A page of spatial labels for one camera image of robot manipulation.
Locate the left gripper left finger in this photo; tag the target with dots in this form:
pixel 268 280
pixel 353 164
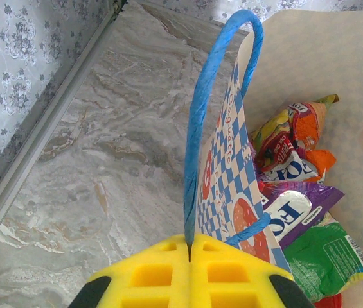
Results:
pixel 113 288

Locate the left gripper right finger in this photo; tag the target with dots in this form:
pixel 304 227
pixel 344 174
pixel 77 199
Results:
pixel 258 288

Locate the green snack bag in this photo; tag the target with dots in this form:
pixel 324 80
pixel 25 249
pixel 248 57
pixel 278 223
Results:
pixel 322 256

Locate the red gummy candy bag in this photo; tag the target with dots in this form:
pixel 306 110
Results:
pixel 329 303

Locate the purple Fox's candy bag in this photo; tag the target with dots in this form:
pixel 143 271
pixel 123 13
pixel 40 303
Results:
pixel 309 205

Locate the orange Fox's candy bag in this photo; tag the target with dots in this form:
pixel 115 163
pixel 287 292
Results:
pixel 300 128

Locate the blue checkered paper bag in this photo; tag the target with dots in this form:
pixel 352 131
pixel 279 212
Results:
pixel 345 64

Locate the aluminium side rail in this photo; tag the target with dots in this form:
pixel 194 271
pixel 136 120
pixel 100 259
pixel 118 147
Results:
pixel 38 128

